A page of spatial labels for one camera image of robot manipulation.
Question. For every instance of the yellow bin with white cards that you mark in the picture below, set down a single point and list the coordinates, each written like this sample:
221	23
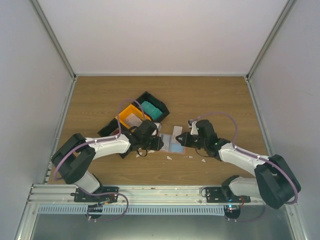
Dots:
135	110

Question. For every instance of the grey slotted cable duct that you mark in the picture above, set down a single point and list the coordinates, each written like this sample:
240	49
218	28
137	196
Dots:
197	210

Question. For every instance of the black bin with red cards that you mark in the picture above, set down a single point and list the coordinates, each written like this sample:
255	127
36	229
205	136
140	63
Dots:
111	129

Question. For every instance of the aluminium front rail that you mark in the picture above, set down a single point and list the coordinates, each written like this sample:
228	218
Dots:
137	194

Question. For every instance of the black bin with teal cards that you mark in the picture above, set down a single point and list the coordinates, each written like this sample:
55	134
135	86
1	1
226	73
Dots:
146	96

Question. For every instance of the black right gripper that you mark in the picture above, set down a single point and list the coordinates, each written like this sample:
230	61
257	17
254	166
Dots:
186	142

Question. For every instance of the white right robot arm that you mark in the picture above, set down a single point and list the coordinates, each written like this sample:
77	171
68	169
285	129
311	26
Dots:
272	179

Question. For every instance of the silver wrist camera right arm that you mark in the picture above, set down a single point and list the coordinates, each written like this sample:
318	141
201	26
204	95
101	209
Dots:
192	126

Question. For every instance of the stack of teal cards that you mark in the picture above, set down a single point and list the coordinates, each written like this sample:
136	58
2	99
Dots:
151	110

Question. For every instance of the white credit card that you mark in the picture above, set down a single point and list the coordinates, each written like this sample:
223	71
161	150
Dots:
177	130

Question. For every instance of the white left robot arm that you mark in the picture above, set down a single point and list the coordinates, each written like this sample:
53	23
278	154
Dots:
74	157

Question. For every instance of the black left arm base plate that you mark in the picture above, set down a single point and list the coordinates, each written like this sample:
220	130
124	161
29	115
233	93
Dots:
104	194

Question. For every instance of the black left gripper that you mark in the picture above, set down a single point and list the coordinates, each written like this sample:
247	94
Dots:
157	145

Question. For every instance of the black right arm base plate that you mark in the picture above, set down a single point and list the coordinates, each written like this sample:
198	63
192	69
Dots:
215	194

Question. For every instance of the stack of white cards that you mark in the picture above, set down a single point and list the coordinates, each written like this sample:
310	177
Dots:
132	121

